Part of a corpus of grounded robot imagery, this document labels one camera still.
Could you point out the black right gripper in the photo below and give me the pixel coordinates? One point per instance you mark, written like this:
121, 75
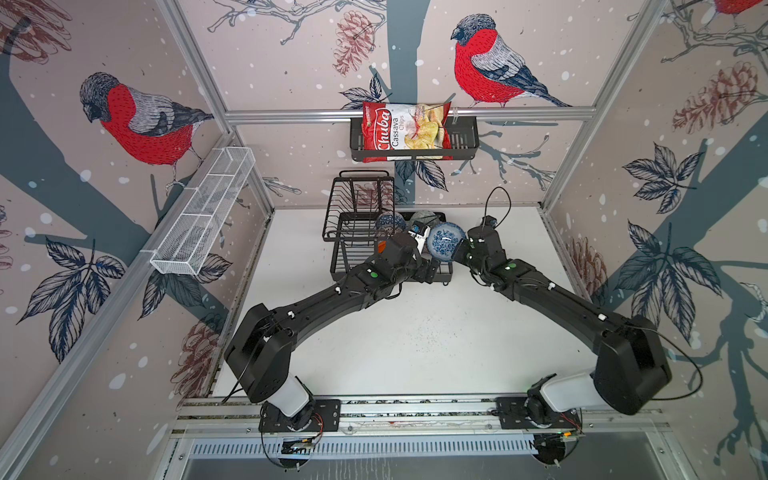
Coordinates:
460, 250

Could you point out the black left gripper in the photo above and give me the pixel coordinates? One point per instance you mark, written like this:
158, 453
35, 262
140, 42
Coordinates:
423, 273

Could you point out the blue floral ceramic bowl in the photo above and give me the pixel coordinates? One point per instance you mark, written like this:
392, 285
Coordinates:
443, 241

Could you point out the dark blue patterned bowl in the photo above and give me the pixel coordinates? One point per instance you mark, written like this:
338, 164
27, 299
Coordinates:
390, 222

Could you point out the grey green patterned bowl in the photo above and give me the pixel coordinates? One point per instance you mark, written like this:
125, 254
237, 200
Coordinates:
425, 217

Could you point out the black wire dish rack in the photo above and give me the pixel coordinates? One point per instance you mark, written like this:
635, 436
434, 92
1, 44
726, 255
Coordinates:
357, 197

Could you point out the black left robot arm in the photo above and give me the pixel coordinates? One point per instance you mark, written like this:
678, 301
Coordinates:
259, 353

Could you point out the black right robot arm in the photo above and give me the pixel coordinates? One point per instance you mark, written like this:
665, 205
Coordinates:
631, 365

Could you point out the red cassava chips bag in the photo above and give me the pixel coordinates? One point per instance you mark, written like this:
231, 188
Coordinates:
393, 127

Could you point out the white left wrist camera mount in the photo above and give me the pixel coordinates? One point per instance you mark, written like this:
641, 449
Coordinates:
420, 233

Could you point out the black wall shelf basket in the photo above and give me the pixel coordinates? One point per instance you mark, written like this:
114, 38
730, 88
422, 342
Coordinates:
462, 133

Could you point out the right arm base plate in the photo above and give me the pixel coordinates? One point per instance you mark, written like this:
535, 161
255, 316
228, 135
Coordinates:
519, 412

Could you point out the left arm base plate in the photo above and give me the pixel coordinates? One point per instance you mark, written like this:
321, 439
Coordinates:
317, 416

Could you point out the white wire wall basket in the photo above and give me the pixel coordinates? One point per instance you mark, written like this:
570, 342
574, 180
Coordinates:
189, 241

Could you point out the aluminium mounting rail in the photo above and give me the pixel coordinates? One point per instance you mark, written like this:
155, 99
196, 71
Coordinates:
451, 414

